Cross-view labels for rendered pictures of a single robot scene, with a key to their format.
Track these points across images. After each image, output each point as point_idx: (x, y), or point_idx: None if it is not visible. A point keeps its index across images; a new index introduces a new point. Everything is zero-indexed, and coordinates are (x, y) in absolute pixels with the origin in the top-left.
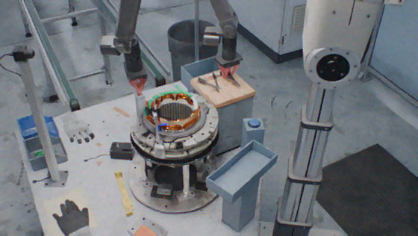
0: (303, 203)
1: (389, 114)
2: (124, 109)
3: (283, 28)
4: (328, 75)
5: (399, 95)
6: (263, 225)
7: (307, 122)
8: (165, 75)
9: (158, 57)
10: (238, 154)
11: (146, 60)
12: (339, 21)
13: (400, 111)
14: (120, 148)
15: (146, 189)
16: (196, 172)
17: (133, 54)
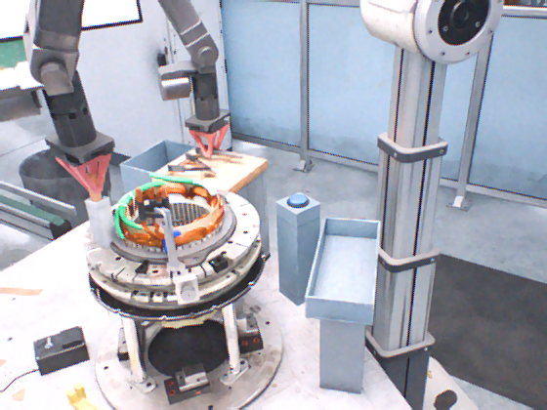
0: (416, 306)
1: (362, 197)
2: (21, 285)
3: (184, 133)
4: (455, 32)
5: (360, 173)
6: None
7: (408, 150)
8: (29, 252)
9: (4, 231)
10: (320, 246)
11: (18, 205)
12: None
13: (373, 189)
14: (58, 347)
15: (152, 394)
16: (220, 328)
17: (75, 99)
